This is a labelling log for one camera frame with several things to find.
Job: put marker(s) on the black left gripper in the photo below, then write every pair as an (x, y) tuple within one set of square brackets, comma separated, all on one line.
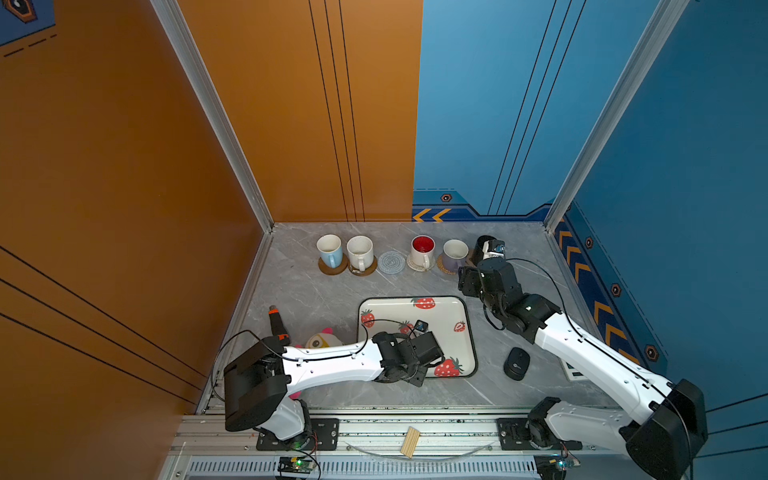
[(420, 380)]

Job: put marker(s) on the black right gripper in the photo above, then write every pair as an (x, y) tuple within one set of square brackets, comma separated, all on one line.
[(467, 279)]

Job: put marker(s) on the black mug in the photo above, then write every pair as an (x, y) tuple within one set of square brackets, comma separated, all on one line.
[(478, 252)]

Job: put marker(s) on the purple mug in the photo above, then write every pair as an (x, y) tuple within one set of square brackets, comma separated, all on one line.
[(456, 248)]

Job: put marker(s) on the tan rattan round coaster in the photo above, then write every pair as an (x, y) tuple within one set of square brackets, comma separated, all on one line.
[(450, 265)]

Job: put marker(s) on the red inside white mug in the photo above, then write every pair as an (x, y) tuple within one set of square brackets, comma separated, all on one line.
[(423, 243)]

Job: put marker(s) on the blue woven round coaster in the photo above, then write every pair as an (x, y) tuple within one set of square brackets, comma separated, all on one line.
[(391, 262)]

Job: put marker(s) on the dark brown glossy coaster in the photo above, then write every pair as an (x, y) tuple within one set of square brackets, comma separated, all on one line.
[(362, 273)]

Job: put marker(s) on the light brown wooden coaster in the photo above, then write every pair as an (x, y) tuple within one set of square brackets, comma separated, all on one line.
[(326, 270)]

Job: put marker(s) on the light blue mug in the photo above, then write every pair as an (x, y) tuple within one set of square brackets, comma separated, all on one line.
[(330, 248)]

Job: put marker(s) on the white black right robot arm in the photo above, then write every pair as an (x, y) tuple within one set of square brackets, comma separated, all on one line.
[(659, 424)]

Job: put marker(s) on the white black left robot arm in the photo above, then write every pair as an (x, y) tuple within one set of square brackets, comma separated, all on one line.
[(259, 383)]

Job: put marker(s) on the white strawberry serving tray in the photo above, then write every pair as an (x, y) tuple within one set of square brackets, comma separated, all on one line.
[(446, 316)]

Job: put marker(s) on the small wooden block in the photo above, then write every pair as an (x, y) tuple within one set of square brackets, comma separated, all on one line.
[(410, 442)]

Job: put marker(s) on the colourful plush toy with glasses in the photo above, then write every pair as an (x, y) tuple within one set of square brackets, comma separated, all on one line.
[(322, 340)]

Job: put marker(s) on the black computer mouse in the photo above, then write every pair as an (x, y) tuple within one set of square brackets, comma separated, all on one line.
[(516, 364)]

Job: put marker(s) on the white calculator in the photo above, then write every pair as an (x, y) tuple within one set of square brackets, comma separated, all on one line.
[(572, 374)]

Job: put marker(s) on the green circuit board left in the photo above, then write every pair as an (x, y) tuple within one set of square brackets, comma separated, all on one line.
[(296, 467)]

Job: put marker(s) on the green circuit board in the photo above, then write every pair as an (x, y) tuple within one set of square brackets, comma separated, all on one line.
[(296, 467), (555, 467)]

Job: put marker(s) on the green circuit board right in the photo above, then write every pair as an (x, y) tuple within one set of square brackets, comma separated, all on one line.
[(555, 467)]

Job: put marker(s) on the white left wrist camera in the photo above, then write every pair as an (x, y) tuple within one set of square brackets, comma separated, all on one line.
[(421, 326)]

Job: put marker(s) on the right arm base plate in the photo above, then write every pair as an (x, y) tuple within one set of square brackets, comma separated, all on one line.
[(526, 434)]

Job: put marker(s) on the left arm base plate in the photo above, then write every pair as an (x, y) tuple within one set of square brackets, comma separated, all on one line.
[(320, 434)]

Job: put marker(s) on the aluminium corner post right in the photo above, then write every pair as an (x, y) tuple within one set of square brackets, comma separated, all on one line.
[(652, 40)]

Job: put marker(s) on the aluminium corner post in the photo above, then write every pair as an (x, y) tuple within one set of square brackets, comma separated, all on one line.
[(652, 40), (176, 29)]

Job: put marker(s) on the aluminium corner post left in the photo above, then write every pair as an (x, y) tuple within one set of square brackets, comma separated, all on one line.
[(176, 29)]

